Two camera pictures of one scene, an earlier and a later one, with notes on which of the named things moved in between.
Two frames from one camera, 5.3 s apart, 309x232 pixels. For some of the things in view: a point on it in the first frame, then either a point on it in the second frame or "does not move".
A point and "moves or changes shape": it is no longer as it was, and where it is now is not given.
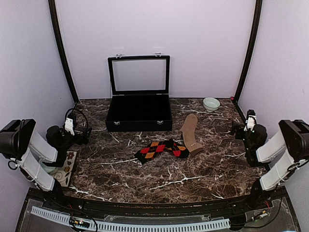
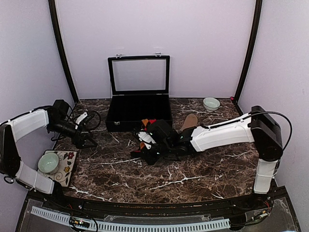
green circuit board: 83,224 does not move
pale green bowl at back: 211,104 does not move
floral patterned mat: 63,174 does not move
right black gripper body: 248,143 → 164,148
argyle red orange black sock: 154,149 moves or changes shape
